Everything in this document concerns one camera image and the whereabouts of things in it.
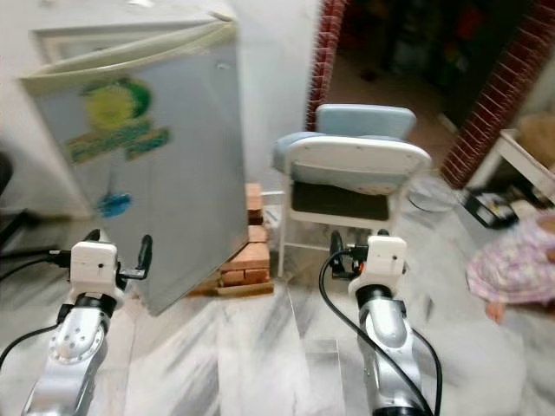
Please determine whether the black office chair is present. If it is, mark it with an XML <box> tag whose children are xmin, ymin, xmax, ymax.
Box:
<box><xmin>0</xmin><ymin>152</ymin><xmax>53</xmax><ymax>261</ymax></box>

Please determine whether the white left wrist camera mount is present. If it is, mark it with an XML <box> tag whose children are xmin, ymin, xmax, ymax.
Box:
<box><xmin>69</xmin><ymin>241</ymin><xmax>121</xmax><ymax>300</ymax></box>

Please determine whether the brown cardboard sheet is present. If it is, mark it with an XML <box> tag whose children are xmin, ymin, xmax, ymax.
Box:
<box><xmin>195</xmin><ymin>282</ymin><xmax>276</xmax><ymax>301</ymax></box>

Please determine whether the light blue cushion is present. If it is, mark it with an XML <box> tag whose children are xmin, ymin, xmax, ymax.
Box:
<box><xmin>273</xmin><ymin>104</ymin><xmax>417</xmax><ymax>170</ymax></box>

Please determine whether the long black left arm cable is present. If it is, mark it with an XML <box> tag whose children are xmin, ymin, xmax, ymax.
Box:
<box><xmin>0</xmin><ymin>248</ymin><xmax>72</xmax><ymax>283</ymax></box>

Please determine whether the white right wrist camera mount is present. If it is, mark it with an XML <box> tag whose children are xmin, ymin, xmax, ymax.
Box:
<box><xmin>364</xmin><ymin>236</ymin><xmax>408</xmax><ymax>287</ymax></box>

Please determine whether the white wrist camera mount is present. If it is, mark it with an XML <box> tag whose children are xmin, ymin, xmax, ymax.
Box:
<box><xmin>364</xmin><ymin>236</ymin><xmax>408</xmax><ymax>287</ymax></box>
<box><xmin>69</xmin><ymin>241</ymin><xmax>121</xmax><ymax>300</ymax></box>

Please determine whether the green yellow fridge sticker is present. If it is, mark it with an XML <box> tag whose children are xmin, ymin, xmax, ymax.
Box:
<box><xmin>65</xmin><ymin>78</ymin><xmax>170</xmax><ymax>166</ymax></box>

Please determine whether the small blue fridge sticker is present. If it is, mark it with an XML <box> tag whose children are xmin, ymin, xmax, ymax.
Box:
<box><xmin>95</xmin><ymin>192</ymin><xmax>131</xmax><ymax>219</ymax></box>

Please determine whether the grey round base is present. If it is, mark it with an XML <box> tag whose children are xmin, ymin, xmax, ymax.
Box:
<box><xmin>406</xmin><ymin>178</ymin><xmax>456</xmax><ymax>214</ymax></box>

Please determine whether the black floor box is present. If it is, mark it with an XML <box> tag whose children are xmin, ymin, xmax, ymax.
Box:
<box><xmin>461</xmin><ymin>186</ymin><xmax>517</xmax><ymax>228</ymax></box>

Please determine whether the brown cardboard box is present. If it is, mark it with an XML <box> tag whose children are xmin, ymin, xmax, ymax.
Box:
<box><xmin>516</xmin><ymin>113</ymin><xmax>555</xmax><ymax>166</ymax></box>

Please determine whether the white side table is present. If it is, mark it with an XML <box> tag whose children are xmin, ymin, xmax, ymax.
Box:
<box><xmin>481</xmin><ymin>130</ymin><xmax>555</xmax><ymax>205</ymax></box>

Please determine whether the short black left arm cable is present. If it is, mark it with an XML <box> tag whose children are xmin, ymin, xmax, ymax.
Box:
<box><xmin>0</xmin><ymin>325</ymin><xmax>63</xmax><ymax>372</ymax></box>

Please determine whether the child in pink dress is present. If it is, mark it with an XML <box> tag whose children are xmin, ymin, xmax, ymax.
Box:
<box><xmin>467</xmin><ymin>212</ymin><xmax>555</xmax><ymax>326</ymax></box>

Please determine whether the orange brick stack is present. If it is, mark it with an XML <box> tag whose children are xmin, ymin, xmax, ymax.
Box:
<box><xmin>219</xmin><ymin>241</ymin><xmax>274</xmax><ymax>291</ymax></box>
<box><xmin>245</xmin><ymin>182</ymin><xmax>263</xmax><ymax>245</ymax></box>

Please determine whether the white folding chair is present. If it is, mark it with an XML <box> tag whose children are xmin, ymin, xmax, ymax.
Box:
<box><xmin>273</xmin><ymin>134</ymin><xmax>434</xmax><ymax>278</ymax></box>

